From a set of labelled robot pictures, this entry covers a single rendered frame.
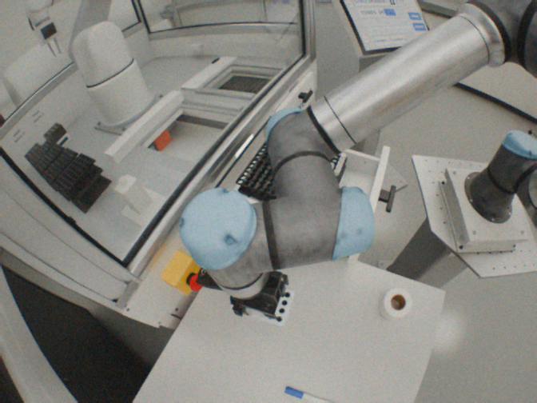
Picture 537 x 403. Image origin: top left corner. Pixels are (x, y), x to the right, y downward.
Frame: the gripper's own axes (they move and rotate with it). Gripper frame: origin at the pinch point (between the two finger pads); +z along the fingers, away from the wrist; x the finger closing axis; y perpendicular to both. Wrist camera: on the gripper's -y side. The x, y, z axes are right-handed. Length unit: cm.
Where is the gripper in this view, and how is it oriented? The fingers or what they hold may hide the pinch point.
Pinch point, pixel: (253, 301)
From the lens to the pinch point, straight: 56.0
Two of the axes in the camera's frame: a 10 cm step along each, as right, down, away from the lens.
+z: 1.2, 5.8, 8.1
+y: 9.4, 2.0, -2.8
